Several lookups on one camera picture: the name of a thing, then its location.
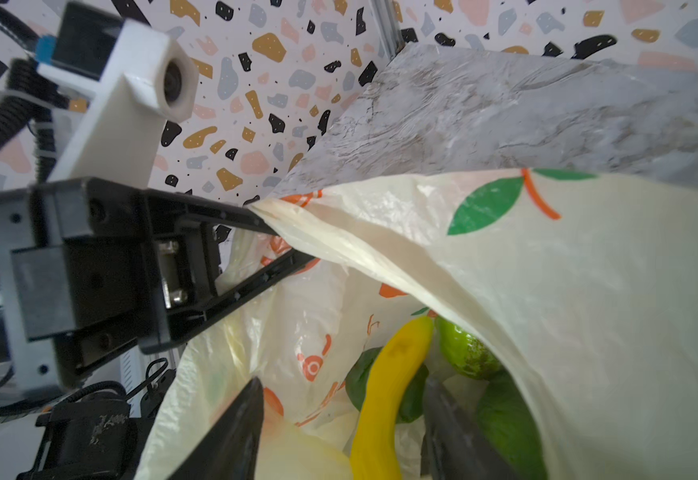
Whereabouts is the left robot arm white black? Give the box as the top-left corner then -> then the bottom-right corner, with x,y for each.
0,178 -> 310,479

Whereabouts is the dark green toy vegetable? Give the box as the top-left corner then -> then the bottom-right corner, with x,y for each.
345,347 -> 548,479

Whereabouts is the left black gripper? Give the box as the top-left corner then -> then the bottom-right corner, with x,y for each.
0,178 -> 315,396

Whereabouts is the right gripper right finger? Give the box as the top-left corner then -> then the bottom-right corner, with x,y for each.
423,377 -> 518,479

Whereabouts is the light green toy apple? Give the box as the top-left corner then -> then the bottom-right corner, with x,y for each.
435,316 -> 503,380

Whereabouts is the yellow toy banana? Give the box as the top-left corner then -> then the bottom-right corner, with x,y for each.
350,316 -> 434,479

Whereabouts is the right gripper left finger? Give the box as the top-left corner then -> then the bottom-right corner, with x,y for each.
169,378 -> 264,480

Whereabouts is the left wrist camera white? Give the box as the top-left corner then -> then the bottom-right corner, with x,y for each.
36,2 -> 198,189

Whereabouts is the cream plastic bag orange print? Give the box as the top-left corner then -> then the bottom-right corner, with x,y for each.
137,169 -> 698,479

